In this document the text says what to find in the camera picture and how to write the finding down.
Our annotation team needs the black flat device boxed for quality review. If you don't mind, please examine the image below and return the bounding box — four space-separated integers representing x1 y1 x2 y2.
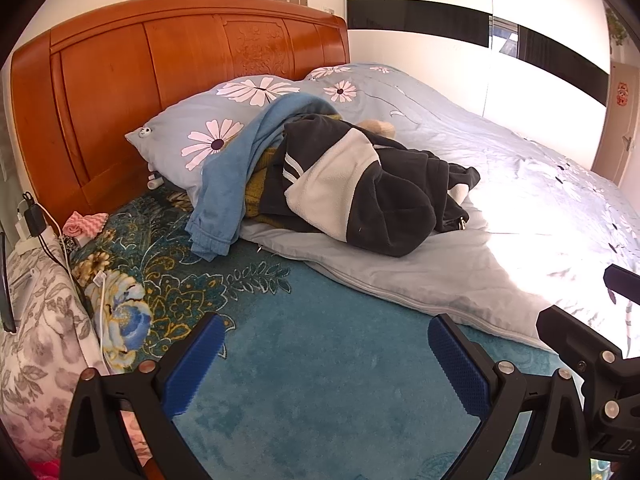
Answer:
0 232 16 333

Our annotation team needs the grey-blue daisy print pillow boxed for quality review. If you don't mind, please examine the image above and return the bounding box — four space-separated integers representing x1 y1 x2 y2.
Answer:
125 75 313 201

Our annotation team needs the blue fleece garment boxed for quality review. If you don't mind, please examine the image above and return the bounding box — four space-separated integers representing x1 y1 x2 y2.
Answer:
185 95 343 262

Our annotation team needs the beige plush item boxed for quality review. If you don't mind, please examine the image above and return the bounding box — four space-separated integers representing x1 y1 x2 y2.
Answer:
357 119 398 138

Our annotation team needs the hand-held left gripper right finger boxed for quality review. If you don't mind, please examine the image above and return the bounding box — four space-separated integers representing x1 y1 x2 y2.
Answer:
427 312 593 480

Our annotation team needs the grey floral bedding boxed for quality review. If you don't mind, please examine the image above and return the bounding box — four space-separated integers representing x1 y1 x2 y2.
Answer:
0 245 151 480

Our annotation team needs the teal floral blanket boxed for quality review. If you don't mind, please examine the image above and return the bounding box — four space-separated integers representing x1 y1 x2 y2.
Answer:
70 190 591 480

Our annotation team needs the white power strip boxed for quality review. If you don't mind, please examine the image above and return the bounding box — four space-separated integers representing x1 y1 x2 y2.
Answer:
14 212 66 256

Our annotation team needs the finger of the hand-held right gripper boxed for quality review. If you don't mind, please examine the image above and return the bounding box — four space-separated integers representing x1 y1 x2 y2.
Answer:
604 264 640 306
536 305 640 431

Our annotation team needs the black and white fleece jacket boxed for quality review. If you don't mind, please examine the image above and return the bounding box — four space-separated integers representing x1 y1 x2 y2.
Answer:
260 114 482 258

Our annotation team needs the grey-blue daisy print duvet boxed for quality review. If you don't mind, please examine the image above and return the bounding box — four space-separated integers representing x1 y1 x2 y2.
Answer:
240 62 640 351

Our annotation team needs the pink chevron cloth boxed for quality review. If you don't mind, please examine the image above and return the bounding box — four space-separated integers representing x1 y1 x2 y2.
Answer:
62 211 110 248

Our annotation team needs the mustard knitted sweater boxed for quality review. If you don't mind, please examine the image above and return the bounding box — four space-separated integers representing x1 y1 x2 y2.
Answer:
243 147 321 233

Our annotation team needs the white wardrobe with black stripe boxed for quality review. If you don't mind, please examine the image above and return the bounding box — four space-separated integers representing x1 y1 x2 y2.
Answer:
346 0 612 171

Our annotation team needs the green hanging plant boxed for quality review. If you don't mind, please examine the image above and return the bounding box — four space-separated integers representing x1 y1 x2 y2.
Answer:
602 2 628 56

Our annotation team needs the orange wooden headboard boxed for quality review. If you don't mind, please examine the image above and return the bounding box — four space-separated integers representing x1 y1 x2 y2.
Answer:
10 0 351 233

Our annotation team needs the beige room door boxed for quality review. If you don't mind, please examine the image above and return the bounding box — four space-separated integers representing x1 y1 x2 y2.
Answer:
591 57 640 188

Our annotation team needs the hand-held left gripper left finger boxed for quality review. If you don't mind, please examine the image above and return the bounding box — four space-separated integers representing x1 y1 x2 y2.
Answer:
60 312 228 480

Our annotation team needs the white cable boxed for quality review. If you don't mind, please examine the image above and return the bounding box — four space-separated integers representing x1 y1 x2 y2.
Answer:
92 272 121 371

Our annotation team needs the black charger plug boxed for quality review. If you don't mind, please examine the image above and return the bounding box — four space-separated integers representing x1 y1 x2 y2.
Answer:
17 200 48 238

